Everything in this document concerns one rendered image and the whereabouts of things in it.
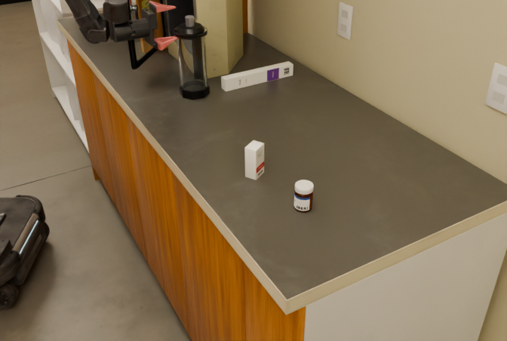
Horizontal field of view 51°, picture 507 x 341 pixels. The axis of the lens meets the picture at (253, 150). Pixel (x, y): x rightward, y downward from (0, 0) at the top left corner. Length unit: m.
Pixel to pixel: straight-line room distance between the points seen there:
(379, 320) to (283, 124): 0.65
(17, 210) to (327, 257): 1.78
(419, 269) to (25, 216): 1.82
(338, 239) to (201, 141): 0.55
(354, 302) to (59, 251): 1.80
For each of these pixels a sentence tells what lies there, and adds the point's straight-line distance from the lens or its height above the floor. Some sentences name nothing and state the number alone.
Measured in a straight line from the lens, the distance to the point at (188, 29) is 1.73.
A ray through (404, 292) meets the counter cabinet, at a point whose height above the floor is 0.79.
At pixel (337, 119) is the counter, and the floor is 0.94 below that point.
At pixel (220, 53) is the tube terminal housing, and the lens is 1.95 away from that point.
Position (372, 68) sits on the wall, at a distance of 1.81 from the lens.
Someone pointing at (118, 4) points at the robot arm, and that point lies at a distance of 1.63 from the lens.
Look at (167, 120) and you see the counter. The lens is 1.69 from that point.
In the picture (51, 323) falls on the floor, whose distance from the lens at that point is 2.42.
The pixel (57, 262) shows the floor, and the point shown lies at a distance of 2.69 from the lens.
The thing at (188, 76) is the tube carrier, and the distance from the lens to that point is 1.78.
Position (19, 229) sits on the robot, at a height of 0.24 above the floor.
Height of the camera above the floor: 1.72
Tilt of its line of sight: 31 degrees down
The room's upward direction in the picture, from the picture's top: 1 degrees counter-clockwise
